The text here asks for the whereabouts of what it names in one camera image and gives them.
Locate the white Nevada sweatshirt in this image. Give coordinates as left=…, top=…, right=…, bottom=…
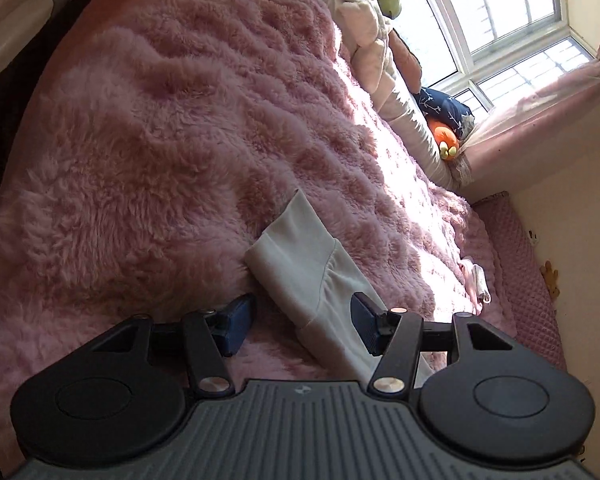
left=243, top=188, right=437, bottom=388

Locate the navy patterned pillow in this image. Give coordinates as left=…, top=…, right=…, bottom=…
left=414, top=87, right=475, bottom=141

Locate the orange plush toy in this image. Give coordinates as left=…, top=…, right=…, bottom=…
left=427, top=117, right=460, bottom=162

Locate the window with white frame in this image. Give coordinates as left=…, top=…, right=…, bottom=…
left=396, top=0, right=594, bottom=118

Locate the pink curtain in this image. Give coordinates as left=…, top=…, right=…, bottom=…
left=460, top=46, right=600, bottom=168

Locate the pink fluffy bed blanket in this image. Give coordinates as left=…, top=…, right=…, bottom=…
left=0, top=0, right=516, bottom=474

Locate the purple quilted headboard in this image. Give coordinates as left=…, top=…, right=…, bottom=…
left=474, top=192, right=567, bottom=370

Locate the brown teddy bear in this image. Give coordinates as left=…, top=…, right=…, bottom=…
left=540, top=260, right=560, bottom=301

